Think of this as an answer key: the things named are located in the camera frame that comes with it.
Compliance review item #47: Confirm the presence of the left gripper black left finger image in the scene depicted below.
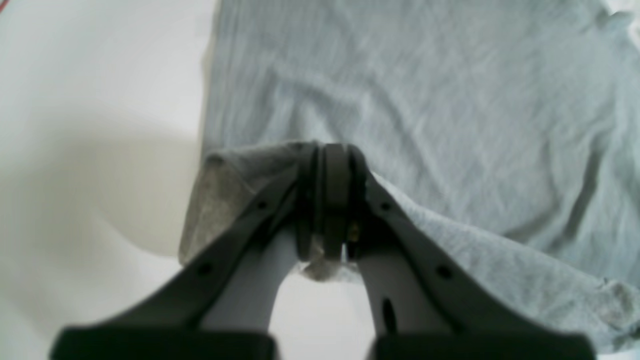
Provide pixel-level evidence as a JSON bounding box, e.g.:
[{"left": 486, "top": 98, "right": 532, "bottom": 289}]
[{"left": 50, "top": 143, "right": 321, "bottom": 360}]

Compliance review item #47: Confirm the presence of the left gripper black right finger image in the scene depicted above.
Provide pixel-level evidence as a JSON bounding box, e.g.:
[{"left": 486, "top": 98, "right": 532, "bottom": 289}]
[{"left": 322, "top": 144, "right": 595, "bottom": 360}]

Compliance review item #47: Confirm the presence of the grey t-shirt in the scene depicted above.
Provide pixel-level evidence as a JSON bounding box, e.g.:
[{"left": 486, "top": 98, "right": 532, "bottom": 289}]
[{"left": 178, "top": 0, "right": 640, "bottom": 354}]

